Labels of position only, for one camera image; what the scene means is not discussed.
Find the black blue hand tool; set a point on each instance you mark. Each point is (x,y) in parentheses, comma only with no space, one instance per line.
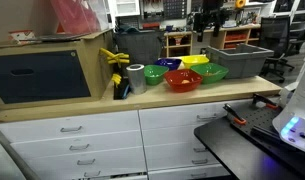
(120,91)

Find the black tool pegboard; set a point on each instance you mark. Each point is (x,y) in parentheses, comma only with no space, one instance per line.
(165,8)

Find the white orange paper box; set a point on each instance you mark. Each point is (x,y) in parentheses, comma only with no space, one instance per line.
(22,36)

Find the red plastic bowl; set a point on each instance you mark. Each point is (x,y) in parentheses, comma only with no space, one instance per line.
(173,85)

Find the small wooden shelf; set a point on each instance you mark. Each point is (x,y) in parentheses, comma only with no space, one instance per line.
(166,43)

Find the black office chair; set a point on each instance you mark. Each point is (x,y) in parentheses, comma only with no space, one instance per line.
(298,33)
(275,33)

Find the white plastic part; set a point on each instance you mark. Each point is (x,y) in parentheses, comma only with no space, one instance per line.
(286,97)

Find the green plastic bowl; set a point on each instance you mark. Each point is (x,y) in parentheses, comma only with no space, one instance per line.
(219,78)
(153,78)

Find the black flat board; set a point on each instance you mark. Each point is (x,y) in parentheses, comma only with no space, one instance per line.
(62,37)

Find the gray plastic bin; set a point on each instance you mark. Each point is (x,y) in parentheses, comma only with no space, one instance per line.
(242,65)

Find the wooden workshop shelf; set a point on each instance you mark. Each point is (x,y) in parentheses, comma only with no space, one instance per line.
(218,40)

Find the large cardboard box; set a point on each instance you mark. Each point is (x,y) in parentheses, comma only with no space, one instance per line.
(92,60)

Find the white drawer cabinet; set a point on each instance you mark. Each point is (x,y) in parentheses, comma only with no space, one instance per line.
(108,133)

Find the dark gray fabric basket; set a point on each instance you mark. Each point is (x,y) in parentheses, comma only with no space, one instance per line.
(138,46)

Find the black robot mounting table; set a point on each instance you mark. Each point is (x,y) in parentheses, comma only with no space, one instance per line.
(225,150)

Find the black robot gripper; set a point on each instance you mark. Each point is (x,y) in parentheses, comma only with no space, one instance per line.
(212,13)

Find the blue plastic bowl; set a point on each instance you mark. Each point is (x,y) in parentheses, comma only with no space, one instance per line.
(168,63)

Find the yellow tape roll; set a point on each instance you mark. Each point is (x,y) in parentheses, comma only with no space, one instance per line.
(240,3)

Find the pink plastic bag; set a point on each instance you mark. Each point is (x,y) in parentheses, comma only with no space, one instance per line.
(75,16)

